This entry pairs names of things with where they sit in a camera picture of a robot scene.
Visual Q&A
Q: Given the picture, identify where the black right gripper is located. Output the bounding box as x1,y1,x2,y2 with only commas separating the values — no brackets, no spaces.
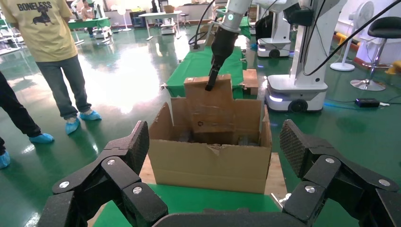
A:
205,26,240,92

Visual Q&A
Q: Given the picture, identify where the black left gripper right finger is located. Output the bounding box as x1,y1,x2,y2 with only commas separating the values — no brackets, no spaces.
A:
279,119,401,227

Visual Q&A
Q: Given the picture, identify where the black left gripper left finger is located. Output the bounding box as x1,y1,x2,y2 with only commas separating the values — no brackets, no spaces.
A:
37,120,168,227

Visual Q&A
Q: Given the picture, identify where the small brown cardboard box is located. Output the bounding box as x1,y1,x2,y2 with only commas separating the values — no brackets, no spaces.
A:
183,73,235,145

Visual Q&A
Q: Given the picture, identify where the large open cardboard carton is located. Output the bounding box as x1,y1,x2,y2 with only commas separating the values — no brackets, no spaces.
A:
148,97,273,195

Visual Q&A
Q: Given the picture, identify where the black power box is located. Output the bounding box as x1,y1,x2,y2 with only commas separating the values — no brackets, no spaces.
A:
354,97,381,108

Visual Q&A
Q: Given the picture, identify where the white and black robot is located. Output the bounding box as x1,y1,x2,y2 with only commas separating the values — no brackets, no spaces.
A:
255,12,293,59

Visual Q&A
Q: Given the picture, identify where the white table on wheels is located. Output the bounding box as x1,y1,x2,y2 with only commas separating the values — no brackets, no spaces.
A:
138,10,183,42

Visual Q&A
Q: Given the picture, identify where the white wheeled robot body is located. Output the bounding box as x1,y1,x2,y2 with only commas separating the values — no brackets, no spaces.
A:
264,0,347,113

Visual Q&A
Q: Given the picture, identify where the person in black trousers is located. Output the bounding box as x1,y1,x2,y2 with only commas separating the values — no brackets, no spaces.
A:
0,71,54,170

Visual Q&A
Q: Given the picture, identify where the green covered table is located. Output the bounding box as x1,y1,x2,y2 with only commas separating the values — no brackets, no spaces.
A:
67,17,113,45

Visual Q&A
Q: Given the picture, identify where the person in grey jeans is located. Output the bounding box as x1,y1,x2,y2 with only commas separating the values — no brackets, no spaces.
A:
0,0,103,136

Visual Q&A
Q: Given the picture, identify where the white standing fan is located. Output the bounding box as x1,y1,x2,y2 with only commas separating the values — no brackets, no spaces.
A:
330,1,375,72

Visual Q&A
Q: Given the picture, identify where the black bar stool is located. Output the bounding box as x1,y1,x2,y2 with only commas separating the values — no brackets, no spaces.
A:
349,16,401,92

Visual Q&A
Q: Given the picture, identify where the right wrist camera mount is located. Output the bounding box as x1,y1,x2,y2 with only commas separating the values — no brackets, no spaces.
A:
188,18,220,52

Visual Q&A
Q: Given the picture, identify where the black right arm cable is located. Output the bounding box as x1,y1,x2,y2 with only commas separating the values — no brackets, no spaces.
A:
188,0,217,51
299,0,401,78

